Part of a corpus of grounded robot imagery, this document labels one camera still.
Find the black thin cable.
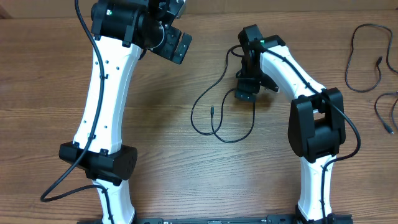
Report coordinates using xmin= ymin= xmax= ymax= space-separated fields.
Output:
xmin=344 ymin=23 xmax=398 ymax=93

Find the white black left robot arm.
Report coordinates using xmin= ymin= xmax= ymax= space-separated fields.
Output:
xmin=59 ymin=0 xmax=192 ymax=223

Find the black cable grey plug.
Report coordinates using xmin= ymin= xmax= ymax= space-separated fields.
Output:
xmin=374 ymin=91 xmax=397 ymax=134

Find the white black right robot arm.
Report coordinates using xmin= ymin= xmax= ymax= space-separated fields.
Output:
xmin=235 ymin=24 xmax=353 ymax=223

